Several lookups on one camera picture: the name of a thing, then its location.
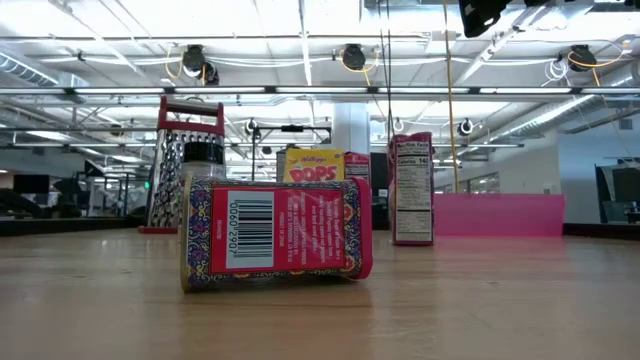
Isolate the pink box nutrition label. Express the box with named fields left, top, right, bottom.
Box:
left=387, top=131, right=436, bottom=247

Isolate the small red cereal box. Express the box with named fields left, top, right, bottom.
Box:
left=343, top=151, right=372, bottom=185

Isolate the yellow Corn Pops box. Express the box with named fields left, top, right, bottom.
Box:
left=283, top=147, right=346, bottom=183

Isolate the glass shaker black lid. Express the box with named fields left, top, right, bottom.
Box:
left=180, top=141, right=226, bottom=180

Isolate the red translucent plastic bin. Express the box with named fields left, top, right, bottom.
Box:
left=432, top=193, right=567, bottom=238

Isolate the red patterned spice tin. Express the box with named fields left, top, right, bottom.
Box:
left=178, top=173, right=375, bottom=294

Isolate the black monitor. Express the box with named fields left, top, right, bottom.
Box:
left=13, top=173, right=51, bottom=196

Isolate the black ceiling cable reel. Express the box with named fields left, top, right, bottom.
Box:
left=202, top=60, right=221, bottom=87
left=181, top=43, right=207, bottom=74
left=568, top=43, right=599, bottom=73
left=341, top=43, right=368, bottom=72

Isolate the yellow hanging cable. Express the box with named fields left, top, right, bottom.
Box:
left=441, top=0, right=460, bottom=194

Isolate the black hanging cable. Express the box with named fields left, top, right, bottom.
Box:
left=384, top=0, right=394, bottom=146

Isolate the background workstation frame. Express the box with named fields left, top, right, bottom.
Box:
left=594, top=162, right=640, bottom=225
left=52, top=159, right=151, bottom=221

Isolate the black metal frame stand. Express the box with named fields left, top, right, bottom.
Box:
left=251, top=124, right=334, bottom=182

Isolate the metal box grater red handle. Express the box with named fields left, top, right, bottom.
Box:
left=138, top=95, right=227, bottom=235

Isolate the black metal table frame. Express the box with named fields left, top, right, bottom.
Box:
left=0, top=214, right=640, bottom=240

